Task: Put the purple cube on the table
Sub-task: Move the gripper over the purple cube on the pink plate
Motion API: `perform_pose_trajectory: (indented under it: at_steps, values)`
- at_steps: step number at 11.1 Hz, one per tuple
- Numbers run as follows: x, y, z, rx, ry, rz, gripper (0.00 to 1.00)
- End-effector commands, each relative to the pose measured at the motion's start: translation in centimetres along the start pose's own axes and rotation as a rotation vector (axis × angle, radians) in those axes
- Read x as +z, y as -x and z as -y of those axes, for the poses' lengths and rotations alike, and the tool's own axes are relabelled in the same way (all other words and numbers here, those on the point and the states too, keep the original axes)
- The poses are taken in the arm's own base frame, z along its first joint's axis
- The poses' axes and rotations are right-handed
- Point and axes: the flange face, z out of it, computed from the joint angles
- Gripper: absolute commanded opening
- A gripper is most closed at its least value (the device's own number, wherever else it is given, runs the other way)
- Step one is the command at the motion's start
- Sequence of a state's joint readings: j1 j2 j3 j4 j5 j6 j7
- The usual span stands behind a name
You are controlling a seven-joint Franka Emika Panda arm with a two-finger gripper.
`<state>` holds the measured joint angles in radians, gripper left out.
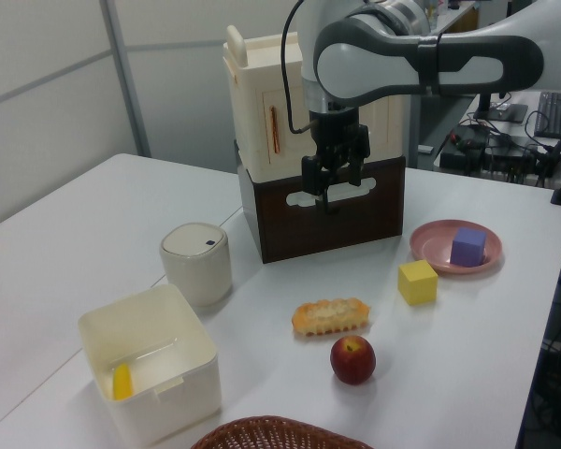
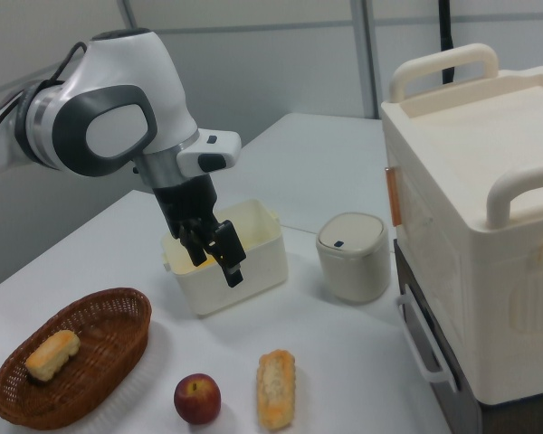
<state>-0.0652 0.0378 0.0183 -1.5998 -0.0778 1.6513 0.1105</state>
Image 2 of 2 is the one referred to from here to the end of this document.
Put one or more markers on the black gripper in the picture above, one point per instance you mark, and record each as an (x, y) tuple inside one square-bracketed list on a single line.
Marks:
[(185, 203)]

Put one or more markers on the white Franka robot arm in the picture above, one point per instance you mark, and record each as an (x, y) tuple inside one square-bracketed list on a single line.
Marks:
[(113, 113)]

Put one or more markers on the cream plastic storage box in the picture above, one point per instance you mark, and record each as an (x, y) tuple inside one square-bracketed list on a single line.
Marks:
[(253, 271)]

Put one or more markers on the small cream lidded trash bin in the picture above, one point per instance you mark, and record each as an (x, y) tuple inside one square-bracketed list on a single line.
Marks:
[(353, 262)]

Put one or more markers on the red apple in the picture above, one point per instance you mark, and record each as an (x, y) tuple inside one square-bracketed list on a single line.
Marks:
[(197, 398)]

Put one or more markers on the long bread roll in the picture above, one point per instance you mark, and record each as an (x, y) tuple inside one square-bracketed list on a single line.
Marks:
[(277, 389)]

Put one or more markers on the brown wicker basket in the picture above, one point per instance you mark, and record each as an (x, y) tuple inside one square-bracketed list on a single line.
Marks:
[(95, 370)]

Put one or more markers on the small bread loaf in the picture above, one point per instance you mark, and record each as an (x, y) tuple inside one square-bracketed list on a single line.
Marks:
[(53, 355)]

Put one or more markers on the large cream storage box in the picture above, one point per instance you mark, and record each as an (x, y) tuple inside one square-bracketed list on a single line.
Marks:
[(479, 226)]

